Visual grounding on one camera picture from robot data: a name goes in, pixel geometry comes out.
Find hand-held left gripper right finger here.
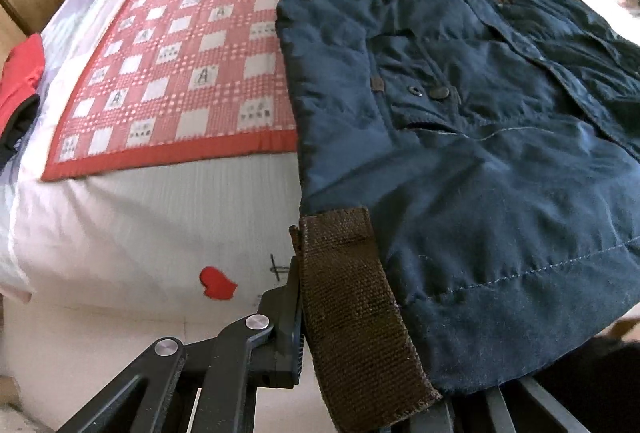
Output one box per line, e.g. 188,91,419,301
447,375,593,433

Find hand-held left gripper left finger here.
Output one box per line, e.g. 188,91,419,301
55,225,306,433

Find navy blue padded jacket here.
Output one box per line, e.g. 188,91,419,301
276,0,640,433

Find person's dark pants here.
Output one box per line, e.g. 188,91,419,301
535,335,640,433

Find red checked quilt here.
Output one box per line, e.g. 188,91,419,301
41,0,361,184

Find red cloth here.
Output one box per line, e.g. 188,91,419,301
0,33,47,164

